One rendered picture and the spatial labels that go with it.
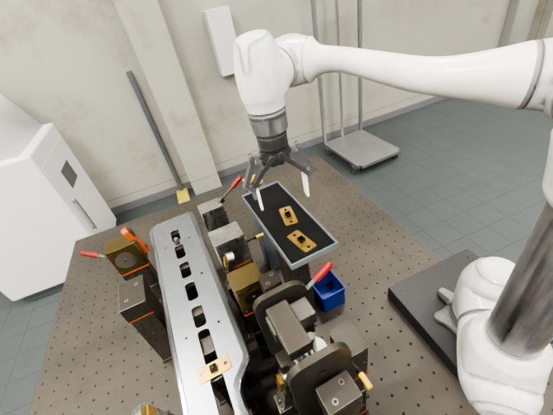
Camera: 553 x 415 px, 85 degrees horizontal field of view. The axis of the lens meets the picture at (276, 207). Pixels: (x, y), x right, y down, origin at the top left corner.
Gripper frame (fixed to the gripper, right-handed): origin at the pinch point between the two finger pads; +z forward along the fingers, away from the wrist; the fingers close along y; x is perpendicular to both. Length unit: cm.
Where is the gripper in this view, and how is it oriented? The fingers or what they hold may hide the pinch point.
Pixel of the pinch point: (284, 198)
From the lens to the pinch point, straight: 85.3
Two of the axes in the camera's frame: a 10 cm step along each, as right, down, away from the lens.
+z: 1.7, 7.7, 6.1
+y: -9.5, 2.9, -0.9
